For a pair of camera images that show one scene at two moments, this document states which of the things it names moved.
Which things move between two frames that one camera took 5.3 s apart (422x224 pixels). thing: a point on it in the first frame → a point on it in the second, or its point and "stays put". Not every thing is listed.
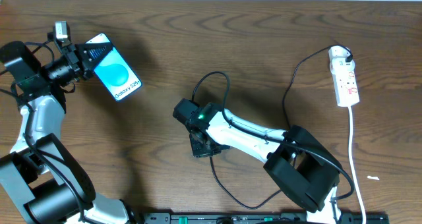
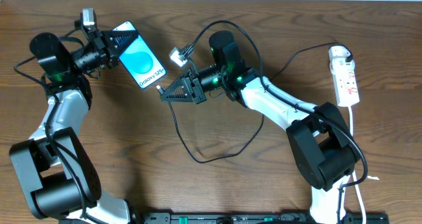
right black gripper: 202,149 → 195,86
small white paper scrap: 375,178 stays put
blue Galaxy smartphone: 114,72 → 139,60
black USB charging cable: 349,58 → 233,154
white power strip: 344,76 stays put
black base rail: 264,217 stays put
